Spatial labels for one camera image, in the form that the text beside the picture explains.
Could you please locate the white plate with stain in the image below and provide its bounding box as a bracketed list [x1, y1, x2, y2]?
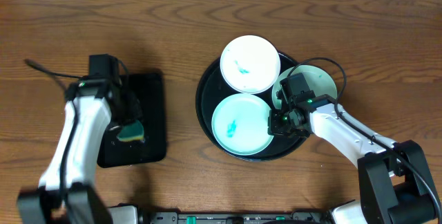
[220, 35, 281, 94]

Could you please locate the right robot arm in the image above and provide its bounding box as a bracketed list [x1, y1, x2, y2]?
[269, 94, 441, 223]

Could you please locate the green yellow sponge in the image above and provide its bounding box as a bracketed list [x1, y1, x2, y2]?
[117, 120, 144, 142]

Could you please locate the round black tray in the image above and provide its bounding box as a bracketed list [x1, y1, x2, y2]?
[195, 58, 307, 161]

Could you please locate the mint plate front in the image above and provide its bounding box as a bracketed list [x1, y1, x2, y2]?
[211, 93, 273, 156]

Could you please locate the black rectangular tray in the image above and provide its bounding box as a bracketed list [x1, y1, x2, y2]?
[97, 73, 166, 168]

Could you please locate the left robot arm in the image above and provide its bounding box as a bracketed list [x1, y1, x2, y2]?
[17, 78, 140, 223]

